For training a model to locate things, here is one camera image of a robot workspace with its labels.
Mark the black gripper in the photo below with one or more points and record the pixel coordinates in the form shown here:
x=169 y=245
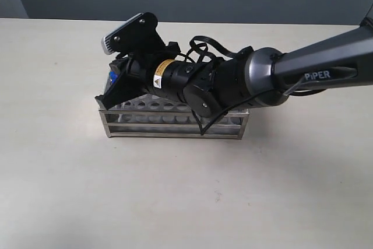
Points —
x=161 y=71

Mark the stainless steel test tube rack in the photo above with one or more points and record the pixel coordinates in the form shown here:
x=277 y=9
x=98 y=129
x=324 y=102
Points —
x=155 y=117

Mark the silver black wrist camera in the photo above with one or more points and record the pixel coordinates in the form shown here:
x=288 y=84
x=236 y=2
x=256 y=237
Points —
x=133 y=34

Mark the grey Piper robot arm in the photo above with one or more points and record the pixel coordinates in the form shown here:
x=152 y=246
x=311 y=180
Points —
x=221 y=80

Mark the blue capped tube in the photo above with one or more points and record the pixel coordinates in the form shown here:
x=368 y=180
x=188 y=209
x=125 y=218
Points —
x=113 y=77

